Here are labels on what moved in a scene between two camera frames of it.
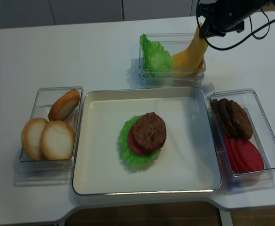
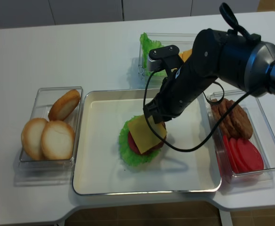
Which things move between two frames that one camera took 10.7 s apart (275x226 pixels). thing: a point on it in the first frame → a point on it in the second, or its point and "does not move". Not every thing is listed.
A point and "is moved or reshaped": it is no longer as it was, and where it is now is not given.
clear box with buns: (49, 147) does not move
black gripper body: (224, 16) → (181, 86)
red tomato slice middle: (236, 156) does not move
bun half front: (58, 140) does not move
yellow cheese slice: (194, 54) is moved or reshaped
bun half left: (31, 137) does not move
